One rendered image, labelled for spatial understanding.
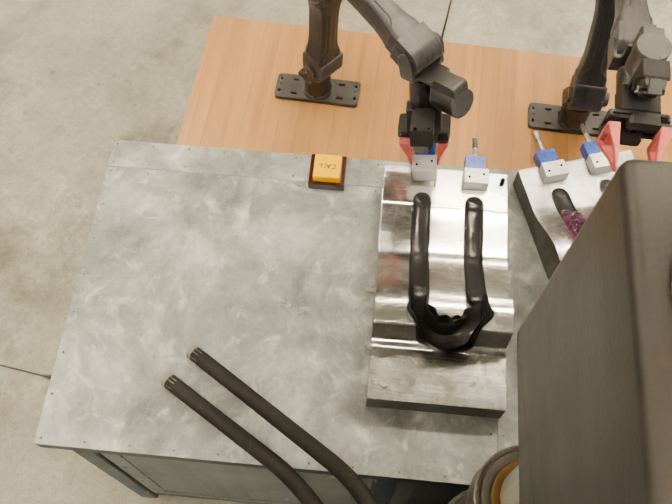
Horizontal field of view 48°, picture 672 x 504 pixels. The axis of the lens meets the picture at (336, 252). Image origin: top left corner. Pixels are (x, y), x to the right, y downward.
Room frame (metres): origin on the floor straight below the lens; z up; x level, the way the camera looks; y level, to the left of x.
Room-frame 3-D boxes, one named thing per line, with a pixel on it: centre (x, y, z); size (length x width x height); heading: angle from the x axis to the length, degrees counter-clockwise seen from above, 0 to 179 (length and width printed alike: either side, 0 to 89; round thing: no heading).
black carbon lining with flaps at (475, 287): (0.64, -0.22, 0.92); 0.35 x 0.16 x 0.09; 175
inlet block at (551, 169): (0.93, -0.46, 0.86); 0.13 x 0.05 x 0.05; 12
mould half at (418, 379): (0.62, -0.21, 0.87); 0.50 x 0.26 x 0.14; 175
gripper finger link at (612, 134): (0.72, -0.48, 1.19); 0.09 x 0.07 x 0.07; 172
